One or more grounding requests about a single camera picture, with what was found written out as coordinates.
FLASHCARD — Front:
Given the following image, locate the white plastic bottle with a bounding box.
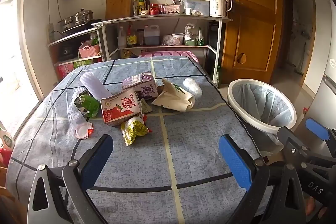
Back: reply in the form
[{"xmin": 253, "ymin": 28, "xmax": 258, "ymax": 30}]
[{"xmin": 117, "ymin": 26, "xmax": 127, "ymax": 49}]

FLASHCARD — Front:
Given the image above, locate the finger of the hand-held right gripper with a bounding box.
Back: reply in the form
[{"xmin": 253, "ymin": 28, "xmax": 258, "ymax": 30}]
[
  {"xmin": 305, "ymin": 118, "xmax": 336, "ymax": 159},
  {"xmin": 277, "ymin": 126, "xmax": 328, "ymax": 174}
]

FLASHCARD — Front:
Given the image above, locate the green snack packet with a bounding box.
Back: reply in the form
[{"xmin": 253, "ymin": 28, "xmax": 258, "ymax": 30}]
[{"xmin": 74, "ymin": 94, "xmax": 101, "ymax": 119}]

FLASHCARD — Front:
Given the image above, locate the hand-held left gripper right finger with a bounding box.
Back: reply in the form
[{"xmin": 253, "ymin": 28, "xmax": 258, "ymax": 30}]
[{"xmin": 219, "ymin": 134, "xmax": 306, "ymax": 224}]

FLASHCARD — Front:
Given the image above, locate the beige paper bag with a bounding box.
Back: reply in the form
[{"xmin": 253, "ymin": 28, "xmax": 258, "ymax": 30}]
[{"xmin": 152, "ymin": 78, "xmax": 196, "ymax": 112}]

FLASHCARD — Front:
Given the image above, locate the black induction cooktop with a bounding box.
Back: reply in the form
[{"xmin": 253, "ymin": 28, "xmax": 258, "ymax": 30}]
[{"xmin": 61, "ymin": 21, "xmax": 96, "ymax": 34}]

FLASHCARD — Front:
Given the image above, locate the person's right hand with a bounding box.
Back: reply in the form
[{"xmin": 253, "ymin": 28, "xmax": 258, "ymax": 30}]
[{"xmin": 306, "ymin": 196, "xmax": 328, "ymax": 224}]

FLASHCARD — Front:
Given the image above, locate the pink utensil holder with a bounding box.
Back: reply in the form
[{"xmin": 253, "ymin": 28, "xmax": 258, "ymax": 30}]
[{"xmin": 159, "ymin": 4, "xmax": 182, "ymax": 15}]

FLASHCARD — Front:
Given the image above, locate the olive foil wrapper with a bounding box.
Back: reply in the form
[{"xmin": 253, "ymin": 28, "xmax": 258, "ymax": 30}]
[{"xmin": 140, "ymin": 98, "xmax": 153, "ymax": 115}]

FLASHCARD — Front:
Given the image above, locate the blue plaid tablecloth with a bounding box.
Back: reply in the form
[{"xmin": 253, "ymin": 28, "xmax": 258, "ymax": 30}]
[{"xmin": 6, "ymin": 56, "xmax": 263, "ymax": 224}]

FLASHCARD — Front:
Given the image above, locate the white ribbed foam sleeve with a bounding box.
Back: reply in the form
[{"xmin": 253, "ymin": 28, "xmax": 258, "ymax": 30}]
[{"xmin": 79, "ymin": 71, "xmax": 112, "ymax": 103}]

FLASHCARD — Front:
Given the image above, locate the white snack bag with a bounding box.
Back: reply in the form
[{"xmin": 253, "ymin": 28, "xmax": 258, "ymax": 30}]
[{"xmin": 184, "ymin": 24, "xmax": 203, "ymax": 42}]

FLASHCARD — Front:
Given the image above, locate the white trash bin with liner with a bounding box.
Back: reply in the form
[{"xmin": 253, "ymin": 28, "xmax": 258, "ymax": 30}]
[{"xmin": 231, "ymin": 82, "xmax": 294, "ymax": 151}]

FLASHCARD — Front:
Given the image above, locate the white ruffled foam net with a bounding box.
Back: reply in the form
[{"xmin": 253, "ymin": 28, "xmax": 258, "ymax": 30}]
[{"xmin": 68, "ymin": 87, "xmax": 88, "ymax": 120}]

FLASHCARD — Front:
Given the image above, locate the green plastic bottle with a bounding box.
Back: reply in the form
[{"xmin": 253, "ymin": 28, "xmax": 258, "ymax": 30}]
[{"xmin": 212, "ymin": 65, "xmax": 222, "ymax": 87}]

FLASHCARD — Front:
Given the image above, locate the wooden door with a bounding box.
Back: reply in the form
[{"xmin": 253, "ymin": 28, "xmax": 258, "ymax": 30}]
[{"xmin": 223, "ymin": 0, "xmax": 284, "ymax": 84}]

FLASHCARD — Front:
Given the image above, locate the white metal shelving rack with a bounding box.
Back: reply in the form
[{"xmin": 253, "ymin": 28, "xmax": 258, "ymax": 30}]
[{"xmin": 92, "ymin": 14, "xmax": 234, "ymax": 88}]

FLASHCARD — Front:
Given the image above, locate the white electric kettle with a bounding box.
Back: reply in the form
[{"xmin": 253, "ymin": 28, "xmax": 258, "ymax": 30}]
[{"xmin": 209, "ymin": 0, "xmax": 234, "ymax": 18}]

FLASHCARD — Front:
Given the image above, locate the low side shelf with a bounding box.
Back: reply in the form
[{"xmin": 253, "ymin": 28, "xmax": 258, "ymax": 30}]
[{"xmin": 47, "ymin": 27, "xmax": 106, "ymax": 81}]

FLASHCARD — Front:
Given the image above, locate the dark glass jar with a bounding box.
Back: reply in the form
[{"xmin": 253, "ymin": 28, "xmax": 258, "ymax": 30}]
[{"xmin": 136, "ymin": 29, "xmax": 145, "ymax": 46}]

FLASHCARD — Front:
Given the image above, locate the black rice cooker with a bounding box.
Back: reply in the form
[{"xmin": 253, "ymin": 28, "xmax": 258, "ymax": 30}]
[{"xmin": 58, "ymin": 44, "xmax": 75, "ymax": 61}]

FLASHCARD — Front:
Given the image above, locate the clear plastic storage box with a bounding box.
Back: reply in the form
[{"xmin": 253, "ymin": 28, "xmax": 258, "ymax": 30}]
[{"xmin": 182, "ymin": 0, "xmax": 210, "ymax": 16}]

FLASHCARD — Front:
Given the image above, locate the small steel pot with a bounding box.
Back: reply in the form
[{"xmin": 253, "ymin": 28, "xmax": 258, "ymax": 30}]
[{"xmin": 58, "ymin": 16, "xmax": 75, "ymax": 28}]

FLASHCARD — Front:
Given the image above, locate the yellow snack packet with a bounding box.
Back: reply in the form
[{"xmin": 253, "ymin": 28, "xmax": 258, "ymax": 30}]
[{"xmin": 121, "ymin": 116, "xmax": 151, "ymax": 146}]

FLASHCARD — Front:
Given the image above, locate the pink plastic basket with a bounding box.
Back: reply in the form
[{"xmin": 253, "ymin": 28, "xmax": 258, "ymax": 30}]
[{"xmin": 78, "ymin": 44, "xmax": 101, "ymax": 59}]

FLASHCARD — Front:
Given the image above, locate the dark liquid plastic jug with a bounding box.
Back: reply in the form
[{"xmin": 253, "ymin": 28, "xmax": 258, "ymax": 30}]
[{"xmin": 143, "ymin": 25, "xmax": 161, "ymax": 46}]

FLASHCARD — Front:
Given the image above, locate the white green drink bottle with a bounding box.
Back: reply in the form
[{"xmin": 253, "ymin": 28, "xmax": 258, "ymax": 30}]
[{"xmin": 0, "ymin": 126, "xmax": 15, "ymax": 149}]

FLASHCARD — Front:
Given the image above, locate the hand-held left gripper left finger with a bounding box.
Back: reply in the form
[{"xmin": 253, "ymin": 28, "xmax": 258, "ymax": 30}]
[{"xmin": 27, "ymin": 134, "xmax": 114, "ymax": 224}]

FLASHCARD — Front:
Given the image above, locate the pink-lidded storage box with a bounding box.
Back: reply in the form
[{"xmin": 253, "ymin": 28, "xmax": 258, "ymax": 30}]
[{"xmin": 139, "ymin": 50, "xmax": 200, "ymax": 64}]

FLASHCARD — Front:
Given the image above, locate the clear plastic wrap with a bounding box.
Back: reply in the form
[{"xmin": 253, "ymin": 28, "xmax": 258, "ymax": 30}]
[{"xmin": 183, "ymin": 77, "xmax": 203, "ymax": 96}]

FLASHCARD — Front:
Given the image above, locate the purple milk carton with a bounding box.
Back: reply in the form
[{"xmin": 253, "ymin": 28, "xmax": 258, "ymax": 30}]
[{"xmin": 121, "ymin": 71, "xmax": 160, "ymax": 102}]

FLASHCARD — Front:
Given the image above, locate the red green cardboard box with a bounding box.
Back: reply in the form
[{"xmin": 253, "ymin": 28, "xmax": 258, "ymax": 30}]
[{"xmin": 58, "ymin": 56, "xmax": 103, "ymax": 79}]

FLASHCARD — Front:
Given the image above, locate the clear plastic bag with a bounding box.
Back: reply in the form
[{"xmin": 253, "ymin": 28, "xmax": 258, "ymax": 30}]
[{"xmin": 161, "ymin": 34, "xmax": 181, "ymax": 46}]

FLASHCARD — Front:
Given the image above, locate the yellow-label sauce bottle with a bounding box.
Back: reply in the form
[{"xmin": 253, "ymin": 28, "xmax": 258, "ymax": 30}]
[{"xmin": 126, "ymin": 25, "xmax": 138, "ymax": 47}]

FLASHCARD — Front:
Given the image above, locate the wooden cutting board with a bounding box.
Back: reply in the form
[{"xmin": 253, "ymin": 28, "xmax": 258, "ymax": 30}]
[{"xmin": 105, "ymin": 0, "xmax": 133, "ymax": 20}]

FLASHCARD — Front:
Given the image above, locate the grey refrigerator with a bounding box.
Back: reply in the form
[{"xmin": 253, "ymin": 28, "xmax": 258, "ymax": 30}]
[{"xmin": 312, "ymin": 50, "xmax": 336, "ymax": 136}]

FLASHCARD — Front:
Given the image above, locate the steel steamer pot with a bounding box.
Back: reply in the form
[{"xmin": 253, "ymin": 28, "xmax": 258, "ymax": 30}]
[{"xmin": 74, "ymin": 9, "xmax": 94, "ymax": 25}]

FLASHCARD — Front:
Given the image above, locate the red strawberry milk carton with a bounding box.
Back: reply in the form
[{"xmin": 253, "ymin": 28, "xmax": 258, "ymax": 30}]
[{"xmin": 100, "ymin": 89, "xmax": 143, "ymax": 126}]

